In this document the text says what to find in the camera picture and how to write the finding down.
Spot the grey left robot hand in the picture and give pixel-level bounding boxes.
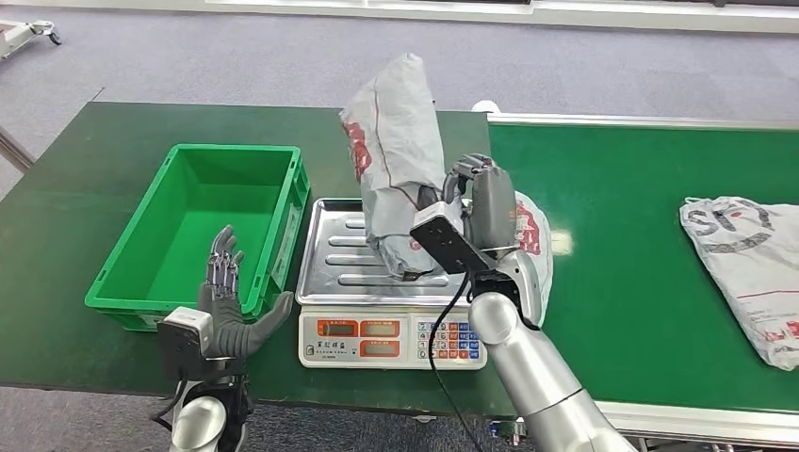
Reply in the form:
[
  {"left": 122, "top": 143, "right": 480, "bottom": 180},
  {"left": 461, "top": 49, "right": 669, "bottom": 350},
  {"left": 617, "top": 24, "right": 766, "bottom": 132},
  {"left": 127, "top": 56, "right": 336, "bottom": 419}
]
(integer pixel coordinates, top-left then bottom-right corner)
[{"left": 197, "top": 225, "right": 295, "bottom": 359}]

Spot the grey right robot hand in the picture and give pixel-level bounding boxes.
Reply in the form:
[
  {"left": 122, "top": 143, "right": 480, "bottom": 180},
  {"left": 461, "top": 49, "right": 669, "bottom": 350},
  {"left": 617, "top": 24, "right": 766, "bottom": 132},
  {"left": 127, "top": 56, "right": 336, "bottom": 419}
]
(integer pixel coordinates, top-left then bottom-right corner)
[{"left": 441, "top": 153, "right": 520, "bottom": 254}]

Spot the green conveyor belt machine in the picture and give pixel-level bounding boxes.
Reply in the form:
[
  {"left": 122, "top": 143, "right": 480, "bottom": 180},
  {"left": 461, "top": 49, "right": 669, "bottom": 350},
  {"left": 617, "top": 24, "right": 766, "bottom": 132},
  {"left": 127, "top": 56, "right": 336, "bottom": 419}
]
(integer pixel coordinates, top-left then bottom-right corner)
[{"left": 471, "top": 99, "right": 799, "bottom": 452}]

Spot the small grey red-print courier bag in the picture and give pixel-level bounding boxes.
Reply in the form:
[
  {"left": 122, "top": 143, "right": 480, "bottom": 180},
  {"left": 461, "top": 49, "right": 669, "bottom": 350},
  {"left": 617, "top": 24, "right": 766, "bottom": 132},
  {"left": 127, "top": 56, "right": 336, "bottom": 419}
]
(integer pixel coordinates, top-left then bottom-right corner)
[{"left": 514, "top": 189, "right": 556, "bottom": 327}]

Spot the green plastic crate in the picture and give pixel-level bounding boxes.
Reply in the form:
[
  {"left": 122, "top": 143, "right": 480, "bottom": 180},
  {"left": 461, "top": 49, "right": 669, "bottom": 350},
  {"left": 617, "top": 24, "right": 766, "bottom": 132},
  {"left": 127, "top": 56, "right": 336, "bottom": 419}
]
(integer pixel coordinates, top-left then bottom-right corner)
[{"left": 84, "top": 143, "right": 312, "bottom": 333}]

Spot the steel scale tray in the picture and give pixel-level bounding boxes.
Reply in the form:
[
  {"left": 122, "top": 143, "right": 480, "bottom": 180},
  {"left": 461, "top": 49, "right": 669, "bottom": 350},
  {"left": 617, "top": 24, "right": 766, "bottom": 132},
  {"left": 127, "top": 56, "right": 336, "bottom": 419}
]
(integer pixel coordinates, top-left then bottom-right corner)
[{"left": 295, "top": 198, "right": 476, "bottom": 308}]

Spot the grey metal bar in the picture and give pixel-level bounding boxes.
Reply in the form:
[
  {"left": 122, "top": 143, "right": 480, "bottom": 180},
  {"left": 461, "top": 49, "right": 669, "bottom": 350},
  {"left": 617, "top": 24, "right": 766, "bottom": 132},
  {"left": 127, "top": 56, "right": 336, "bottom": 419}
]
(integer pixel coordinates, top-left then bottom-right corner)
[{"left": 0, "top": 126, "right": 36, "bottom": 174}]

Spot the white wheeled stand base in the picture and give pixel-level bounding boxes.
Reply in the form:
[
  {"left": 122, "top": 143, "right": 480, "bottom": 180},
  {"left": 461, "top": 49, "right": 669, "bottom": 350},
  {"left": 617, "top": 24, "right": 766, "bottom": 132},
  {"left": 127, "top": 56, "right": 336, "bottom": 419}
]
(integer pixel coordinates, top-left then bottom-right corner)
[{"left": 0, "top": 18, "right": 64, "bottom": 61}]

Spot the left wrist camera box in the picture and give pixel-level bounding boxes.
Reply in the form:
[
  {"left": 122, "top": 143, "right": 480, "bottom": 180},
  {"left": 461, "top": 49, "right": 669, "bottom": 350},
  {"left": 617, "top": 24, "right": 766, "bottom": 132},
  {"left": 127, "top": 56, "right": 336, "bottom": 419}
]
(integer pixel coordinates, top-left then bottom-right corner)
[{"left": 155, "top": 305, "right": 217, "bottom": 382}]

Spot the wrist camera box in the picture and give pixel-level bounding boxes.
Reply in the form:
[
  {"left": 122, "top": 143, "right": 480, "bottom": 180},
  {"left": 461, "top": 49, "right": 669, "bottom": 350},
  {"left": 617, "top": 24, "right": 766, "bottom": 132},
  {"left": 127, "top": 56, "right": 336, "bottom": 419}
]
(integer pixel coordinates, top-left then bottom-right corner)
[
  {"left": 155, "top": 305, "right": 217, "bottom": 382},
  {"left": 409, "top": 201, "right": 492, "bottom": 276}
]

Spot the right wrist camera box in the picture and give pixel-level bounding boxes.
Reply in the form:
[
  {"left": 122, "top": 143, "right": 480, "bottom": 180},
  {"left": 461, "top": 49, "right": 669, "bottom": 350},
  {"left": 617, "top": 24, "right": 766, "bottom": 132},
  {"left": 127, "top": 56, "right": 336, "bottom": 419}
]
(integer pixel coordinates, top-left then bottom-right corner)
[{"left": 409, "top": 201, "right": 492, "bottom": 276}]

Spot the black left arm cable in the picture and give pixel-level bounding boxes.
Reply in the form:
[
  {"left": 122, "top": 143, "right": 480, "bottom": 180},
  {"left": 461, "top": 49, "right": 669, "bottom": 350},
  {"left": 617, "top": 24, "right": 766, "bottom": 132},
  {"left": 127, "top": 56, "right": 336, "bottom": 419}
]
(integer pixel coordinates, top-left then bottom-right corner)
[{"left": 148, "top": 374, "right": 188, "bottom": 433}]

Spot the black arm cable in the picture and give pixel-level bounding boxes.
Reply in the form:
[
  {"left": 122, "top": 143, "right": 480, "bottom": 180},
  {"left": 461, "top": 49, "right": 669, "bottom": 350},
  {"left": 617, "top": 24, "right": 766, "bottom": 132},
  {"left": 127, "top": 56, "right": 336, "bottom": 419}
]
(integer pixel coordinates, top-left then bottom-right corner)
[
  {"left": 148, "top": 374, "right": 188, "bottom": 433},
  {"left": 427, "top": 269, "right": 485, "bottom": 452}
]

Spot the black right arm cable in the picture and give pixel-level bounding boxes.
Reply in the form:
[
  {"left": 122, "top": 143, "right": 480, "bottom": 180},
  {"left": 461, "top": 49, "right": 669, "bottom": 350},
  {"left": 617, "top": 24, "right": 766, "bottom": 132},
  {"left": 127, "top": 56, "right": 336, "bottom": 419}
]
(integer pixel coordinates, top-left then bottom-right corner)
[{"left": 427, "top": 269, "right": 485, "bottom": 452}]

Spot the large grey ring-print courier bag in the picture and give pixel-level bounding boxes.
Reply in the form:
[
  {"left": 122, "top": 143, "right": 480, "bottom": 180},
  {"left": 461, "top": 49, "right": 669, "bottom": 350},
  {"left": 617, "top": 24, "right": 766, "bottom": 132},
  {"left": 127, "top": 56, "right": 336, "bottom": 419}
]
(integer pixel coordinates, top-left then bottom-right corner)
[{"left": 678, "top": 196, "right": 799, "bottom": 373}]

